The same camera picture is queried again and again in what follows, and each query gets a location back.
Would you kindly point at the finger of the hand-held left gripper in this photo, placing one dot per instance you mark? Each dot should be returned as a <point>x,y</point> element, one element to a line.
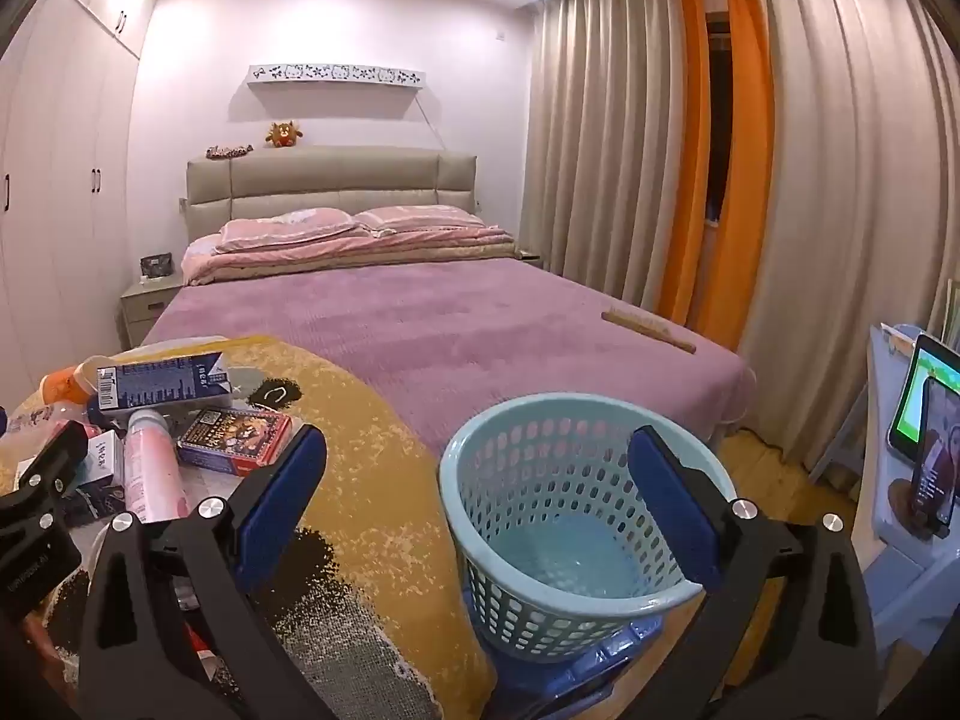
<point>52,457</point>

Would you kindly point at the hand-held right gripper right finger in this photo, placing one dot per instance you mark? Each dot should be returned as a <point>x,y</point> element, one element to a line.
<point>671,510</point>

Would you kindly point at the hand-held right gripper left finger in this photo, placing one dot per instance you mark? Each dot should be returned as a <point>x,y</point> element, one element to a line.
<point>289,484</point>

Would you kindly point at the blue white printed carton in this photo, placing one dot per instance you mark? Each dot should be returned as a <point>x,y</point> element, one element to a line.
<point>157,384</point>

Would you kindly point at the light blue perforated plastic basket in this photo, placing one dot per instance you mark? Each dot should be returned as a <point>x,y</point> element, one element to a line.
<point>525,480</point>

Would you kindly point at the small white printed box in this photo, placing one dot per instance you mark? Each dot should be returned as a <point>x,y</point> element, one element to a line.
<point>103,459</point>

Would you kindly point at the dark blue small box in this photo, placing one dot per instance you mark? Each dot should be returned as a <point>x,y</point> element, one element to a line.
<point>94,502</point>

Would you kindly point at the colourful card box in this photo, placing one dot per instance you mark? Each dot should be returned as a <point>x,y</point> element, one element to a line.
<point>236,439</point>

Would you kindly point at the yellow round printed rug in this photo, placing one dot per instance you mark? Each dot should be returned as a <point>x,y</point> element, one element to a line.
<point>360,465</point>

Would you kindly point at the orange and white wipes pack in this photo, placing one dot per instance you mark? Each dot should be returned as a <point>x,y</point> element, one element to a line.
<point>71,386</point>

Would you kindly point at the pink spray can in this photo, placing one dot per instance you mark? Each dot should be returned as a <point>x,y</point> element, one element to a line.
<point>150,465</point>

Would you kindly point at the blue plastic stool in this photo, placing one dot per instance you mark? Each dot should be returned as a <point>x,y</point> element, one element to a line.
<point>600,664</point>

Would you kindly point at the beige nightstand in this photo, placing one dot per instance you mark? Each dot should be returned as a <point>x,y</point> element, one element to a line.
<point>146,307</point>

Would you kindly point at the wooden stick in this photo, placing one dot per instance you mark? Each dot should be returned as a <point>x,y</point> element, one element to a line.
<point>649,330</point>

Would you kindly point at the dark box on nightstand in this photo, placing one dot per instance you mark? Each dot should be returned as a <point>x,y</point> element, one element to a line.
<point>157,265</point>

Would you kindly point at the pink folded quilt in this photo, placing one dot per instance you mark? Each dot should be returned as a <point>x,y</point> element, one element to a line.
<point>300,259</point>

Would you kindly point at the wooden phone stand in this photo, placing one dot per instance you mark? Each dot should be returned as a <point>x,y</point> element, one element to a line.
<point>900,502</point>

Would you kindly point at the white side table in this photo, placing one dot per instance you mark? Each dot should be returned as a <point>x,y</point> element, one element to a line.
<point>892,577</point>

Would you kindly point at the purple bedspread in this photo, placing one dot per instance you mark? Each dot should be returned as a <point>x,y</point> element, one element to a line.
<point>487,330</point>

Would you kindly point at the pink pillow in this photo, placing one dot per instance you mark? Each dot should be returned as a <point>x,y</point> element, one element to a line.
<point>420,219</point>
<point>292,229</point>

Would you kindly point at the tablet with green screen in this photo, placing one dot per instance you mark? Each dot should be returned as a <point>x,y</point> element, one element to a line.
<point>911,397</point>

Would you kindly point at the white wardrobe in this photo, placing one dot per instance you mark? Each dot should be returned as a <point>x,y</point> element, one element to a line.
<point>60,187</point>

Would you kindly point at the black smartphone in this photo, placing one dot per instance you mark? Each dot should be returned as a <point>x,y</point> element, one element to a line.
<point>937,457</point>

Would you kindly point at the beige padded headboard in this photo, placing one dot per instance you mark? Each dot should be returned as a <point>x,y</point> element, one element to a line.
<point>330,180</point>

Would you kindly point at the leopard print cloth item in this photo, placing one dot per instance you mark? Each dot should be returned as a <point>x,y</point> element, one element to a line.
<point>227,151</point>

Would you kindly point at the orange curtain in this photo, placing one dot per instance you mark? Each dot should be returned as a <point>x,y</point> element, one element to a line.
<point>750,165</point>
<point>686,165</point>

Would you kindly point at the orange plush toy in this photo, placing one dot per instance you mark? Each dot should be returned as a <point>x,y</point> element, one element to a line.
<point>283,135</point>

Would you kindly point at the beige curtain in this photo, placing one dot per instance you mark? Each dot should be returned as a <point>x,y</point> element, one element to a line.
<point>600,127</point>
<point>855,165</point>

